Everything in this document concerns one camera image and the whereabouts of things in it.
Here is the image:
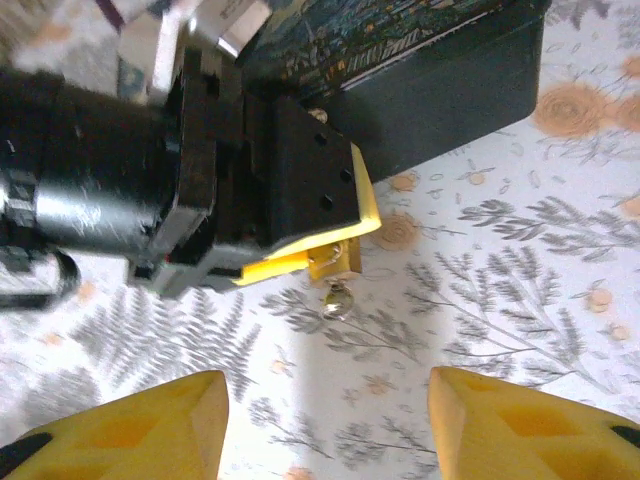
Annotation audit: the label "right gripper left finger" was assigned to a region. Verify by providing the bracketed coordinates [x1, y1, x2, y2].
[0, 369, 231, 480]

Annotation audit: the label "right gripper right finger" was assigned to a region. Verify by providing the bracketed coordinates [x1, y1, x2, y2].
[428, 366, 640, 480]

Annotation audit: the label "starry night painted box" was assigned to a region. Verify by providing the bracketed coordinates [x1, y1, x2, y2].
[234, 0, 552, 184]

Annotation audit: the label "floral patterned table cover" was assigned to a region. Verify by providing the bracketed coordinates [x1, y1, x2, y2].
[0, 0, 640, 480]

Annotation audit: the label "white objects at top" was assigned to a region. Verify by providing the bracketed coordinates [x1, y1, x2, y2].
[149, 0, 274, 92]

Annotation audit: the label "thin black cable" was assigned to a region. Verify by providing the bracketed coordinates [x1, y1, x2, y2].
[0, 247, 83, 310]

